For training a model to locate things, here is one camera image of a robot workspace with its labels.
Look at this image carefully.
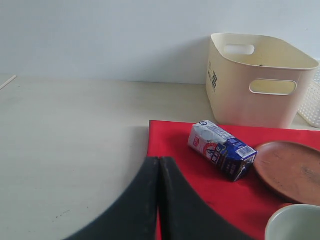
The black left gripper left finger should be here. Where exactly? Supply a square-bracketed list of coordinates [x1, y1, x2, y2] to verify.
[68, 157, 159, 240]

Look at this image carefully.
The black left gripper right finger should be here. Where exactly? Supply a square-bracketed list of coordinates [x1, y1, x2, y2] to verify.
[159, 157, 252, 240]

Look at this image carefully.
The red table cloth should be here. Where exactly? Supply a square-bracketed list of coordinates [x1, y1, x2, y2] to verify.
[148, 120, 320, 240]

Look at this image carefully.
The blue white milk carton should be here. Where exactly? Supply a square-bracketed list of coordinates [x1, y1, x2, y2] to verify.
[188, 120, 257, 182]

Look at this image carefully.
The pale green ceramic bowl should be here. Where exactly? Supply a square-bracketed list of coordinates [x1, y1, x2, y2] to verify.
[264, 204, 320, 240]

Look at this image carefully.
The brown wooden plate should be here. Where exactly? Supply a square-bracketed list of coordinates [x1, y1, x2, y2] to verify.
[253, 141, 320, 206]

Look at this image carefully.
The cream plastic bin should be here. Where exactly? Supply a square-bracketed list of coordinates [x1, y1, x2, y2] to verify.
[206, 33, 319, 129]

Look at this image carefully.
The white perforated plastic basket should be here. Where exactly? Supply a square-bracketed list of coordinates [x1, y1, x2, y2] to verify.
[297, 67, 320, 129]

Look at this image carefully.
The white strip on table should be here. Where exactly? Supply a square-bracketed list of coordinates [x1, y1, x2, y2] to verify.
[0, 75, 17, 90]

